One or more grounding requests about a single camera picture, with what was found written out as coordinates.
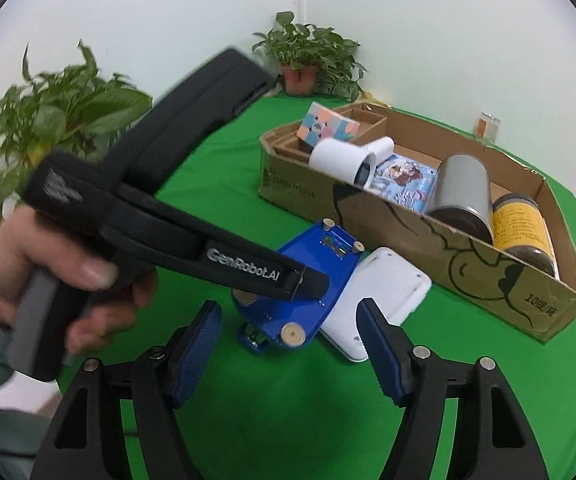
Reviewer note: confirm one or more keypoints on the potted plant in red pot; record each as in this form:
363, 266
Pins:
308, 55

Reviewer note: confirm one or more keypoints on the green table cloth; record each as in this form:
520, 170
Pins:
293, 420

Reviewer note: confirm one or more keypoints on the colourful printed toy box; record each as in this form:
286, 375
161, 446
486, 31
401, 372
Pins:
405, 182

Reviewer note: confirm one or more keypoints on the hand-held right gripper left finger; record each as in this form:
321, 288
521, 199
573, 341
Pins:
197, 355

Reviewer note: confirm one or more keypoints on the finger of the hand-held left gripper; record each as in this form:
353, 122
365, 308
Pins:
310, 285

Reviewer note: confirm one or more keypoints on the yellow item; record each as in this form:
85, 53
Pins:
378, 100

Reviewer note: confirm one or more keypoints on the small orange jar by wall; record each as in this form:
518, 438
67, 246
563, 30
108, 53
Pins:
488, 127

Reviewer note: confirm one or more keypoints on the pastel puzzle cube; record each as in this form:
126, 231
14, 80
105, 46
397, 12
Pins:
325, 127

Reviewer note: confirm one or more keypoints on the blue toy skateboard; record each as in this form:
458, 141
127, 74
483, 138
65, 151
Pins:
308, 260

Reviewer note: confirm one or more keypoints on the silver tin can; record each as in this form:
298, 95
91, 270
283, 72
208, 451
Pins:
460, 195

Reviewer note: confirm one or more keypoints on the large leafy green plant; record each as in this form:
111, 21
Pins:
52, 120

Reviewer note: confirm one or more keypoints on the yellow label glass jar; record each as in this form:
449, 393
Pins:
520, 230

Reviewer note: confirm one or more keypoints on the white plastic case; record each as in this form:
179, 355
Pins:
388, 290

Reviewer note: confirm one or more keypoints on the brown cardboard box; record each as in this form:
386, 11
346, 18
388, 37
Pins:
468, 270

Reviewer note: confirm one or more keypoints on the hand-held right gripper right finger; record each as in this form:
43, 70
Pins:
383, 355

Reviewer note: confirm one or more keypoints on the person's left hand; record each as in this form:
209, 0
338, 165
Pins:
7, 260

